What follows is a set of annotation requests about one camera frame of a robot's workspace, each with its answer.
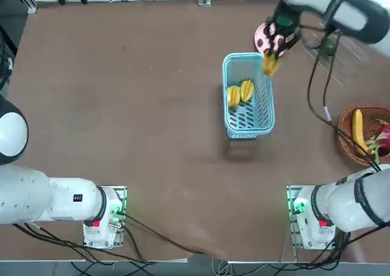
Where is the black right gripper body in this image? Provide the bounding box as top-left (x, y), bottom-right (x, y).
top-left (272, 0), bottom-right (303, 36)

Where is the yellow star fruit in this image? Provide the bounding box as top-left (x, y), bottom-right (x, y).
top-left (262, 52), bottom-right (282, 77)
top-left (239, 79), bottom-right (255, 104)
top-left (227, 85), bottom-right (242, 111)

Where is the blue plastic basket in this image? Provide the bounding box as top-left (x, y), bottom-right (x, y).
top-left (222, 52), bottom-right (276, 141)

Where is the brown wicker basket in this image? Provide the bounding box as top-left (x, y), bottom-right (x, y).
top-left (338, 105), bottom-right (390, 167)

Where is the pink plate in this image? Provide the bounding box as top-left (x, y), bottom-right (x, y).
top-left (254, 21), bottom-right (289, 57)

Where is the green avocado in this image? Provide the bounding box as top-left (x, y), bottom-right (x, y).
top-left (323, 32), bottom-right (339, 57)

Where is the clear acrylic step stand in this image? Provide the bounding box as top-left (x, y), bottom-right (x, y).
top-left (304, 32), bottom-right (390, 88)

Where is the yellow banana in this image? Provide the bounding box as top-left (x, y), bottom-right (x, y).
top-left (351, 108), bottom-right (370, 157)

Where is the pink dragon fruit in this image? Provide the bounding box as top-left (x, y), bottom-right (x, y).
top-left (364, 119), bottom-right (390, 164)

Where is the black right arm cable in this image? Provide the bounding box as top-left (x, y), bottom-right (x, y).
top-left (306, 29), bottom-right (383, 172)

